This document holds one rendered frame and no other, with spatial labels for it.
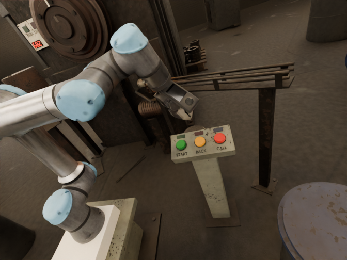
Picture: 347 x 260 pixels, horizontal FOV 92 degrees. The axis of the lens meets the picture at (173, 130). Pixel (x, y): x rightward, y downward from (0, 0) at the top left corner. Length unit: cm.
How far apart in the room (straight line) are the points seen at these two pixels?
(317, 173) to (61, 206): 134
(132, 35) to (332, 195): 74
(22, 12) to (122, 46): 137
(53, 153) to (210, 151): 60
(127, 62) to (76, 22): 87
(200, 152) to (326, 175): 89
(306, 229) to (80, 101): 67
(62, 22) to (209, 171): 115
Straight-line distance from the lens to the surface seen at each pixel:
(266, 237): 111
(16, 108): 48
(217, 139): 64
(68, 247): 102
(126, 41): 42
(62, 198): 83
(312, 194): 74
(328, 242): 68
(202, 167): 72
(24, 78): 414
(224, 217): 113
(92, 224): 91
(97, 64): 45
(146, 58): 44
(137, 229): 116
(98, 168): 186
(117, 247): 94
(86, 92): 35
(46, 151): 79
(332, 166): 140
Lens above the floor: 105
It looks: 36 degrees down
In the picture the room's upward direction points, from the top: 22 degrees counter-clockwise
